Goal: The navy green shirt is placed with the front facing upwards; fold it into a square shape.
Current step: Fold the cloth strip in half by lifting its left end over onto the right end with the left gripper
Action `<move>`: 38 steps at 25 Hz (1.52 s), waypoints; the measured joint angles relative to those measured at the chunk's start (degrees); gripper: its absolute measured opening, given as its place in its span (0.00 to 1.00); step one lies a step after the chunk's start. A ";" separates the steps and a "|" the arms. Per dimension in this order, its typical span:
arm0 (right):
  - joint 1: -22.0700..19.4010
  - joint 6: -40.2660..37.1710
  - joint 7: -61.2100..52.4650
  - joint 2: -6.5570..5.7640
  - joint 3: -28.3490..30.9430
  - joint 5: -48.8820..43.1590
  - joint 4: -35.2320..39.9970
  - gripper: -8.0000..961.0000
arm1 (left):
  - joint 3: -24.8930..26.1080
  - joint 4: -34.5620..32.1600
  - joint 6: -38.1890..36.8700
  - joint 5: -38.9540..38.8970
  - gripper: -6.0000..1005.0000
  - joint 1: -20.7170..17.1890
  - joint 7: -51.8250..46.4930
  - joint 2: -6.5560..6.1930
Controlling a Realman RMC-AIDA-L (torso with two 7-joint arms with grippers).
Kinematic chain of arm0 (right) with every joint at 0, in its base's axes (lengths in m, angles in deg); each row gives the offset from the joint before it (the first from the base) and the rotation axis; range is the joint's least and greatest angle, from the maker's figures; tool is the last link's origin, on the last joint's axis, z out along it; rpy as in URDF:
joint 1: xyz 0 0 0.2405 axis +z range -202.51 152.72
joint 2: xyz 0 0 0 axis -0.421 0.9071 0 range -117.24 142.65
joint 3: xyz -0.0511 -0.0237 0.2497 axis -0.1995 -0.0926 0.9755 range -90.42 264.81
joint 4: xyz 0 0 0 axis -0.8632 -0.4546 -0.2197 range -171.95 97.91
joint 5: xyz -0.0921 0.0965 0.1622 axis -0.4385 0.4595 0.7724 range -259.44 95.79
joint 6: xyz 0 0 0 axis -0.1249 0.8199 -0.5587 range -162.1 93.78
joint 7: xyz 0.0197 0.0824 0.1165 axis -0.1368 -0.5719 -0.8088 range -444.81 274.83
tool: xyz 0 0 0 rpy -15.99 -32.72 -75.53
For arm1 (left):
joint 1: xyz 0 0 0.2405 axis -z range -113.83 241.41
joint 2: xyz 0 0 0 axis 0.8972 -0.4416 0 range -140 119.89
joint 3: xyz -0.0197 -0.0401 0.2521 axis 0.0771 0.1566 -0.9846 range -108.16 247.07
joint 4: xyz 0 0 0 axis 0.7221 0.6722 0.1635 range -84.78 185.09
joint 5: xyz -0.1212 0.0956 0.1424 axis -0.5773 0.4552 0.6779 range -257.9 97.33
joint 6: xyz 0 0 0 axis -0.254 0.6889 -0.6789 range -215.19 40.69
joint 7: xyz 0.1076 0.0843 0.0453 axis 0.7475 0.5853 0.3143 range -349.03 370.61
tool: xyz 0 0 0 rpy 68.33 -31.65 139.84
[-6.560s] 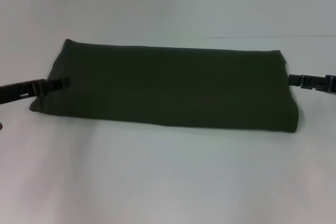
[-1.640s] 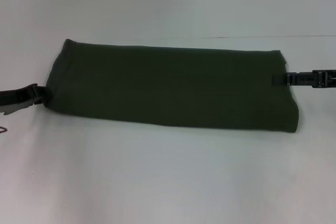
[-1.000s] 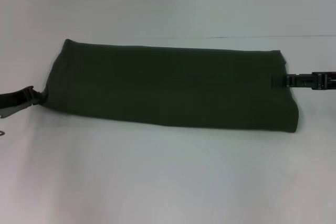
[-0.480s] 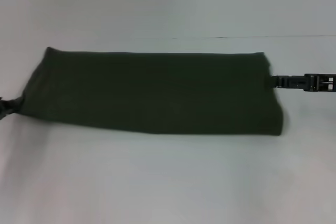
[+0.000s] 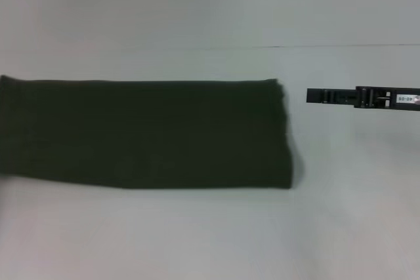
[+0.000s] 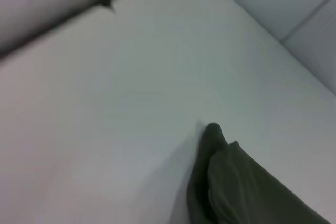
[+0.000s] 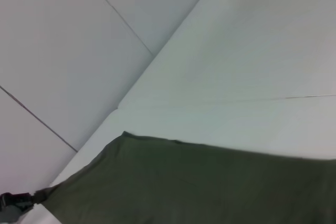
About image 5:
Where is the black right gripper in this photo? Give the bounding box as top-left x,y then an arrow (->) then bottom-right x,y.
306,85 -> 420,111

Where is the dark green FREE! t-shirt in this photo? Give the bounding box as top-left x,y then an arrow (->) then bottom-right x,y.
0,74 -> 293,190

